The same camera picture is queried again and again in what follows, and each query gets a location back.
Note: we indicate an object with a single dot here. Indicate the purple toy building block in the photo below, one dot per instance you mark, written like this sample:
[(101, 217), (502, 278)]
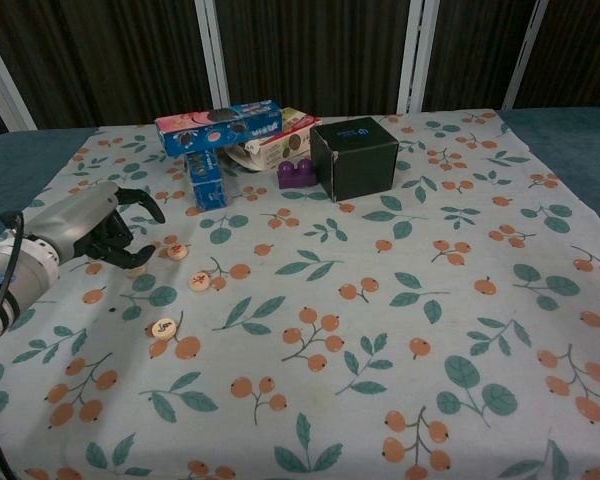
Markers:
[(296, 176)]

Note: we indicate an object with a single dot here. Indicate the floral print tablecloth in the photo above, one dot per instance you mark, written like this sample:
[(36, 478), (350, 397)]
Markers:
[(330, 310)]

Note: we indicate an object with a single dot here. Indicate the white pink cookie box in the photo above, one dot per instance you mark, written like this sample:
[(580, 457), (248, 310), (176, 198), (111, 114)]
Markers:
[(275, 150)]

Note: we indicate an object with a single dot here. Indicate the small blue Oreo box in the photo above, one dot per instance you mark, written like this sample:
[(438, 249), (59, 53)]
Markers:
[(207, 185)]

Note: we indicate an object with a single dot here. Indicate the red-marked wooden chess piece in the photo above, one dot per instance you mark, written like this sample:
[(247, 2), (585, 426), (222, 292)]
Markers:
[(199, 281), (176, 251)]

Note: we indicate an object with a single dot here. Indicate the black cube cardboard box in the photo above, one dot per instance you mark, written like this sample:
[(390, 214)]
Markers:
[(360, 165)]

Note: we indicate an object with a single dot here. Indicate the black-marked wooden chess piece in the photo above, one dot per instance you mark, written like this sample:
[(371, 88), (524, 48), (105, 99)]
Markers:
[(161, 329), (139, 273)]

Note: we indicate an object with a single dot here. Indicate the long blue Oreo box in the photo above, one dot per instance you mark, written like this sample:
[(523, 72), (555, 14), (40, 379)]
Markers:
[(220, 127)]

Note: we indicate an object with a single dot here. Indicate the white partition frame post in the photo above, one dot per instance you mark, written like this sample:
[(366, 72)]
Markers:
[(212, 50), (525, 50), (5, 85), (416, 50)]

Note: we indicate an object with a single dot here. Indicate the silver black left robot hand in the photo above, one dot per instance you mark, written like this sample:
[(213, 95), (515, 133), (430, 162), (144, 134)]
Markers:
[(75, 220)]

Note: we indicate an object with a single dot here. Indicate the teal table cover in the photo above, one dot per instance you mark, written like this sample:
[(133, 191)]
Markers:
[(10, 165)]

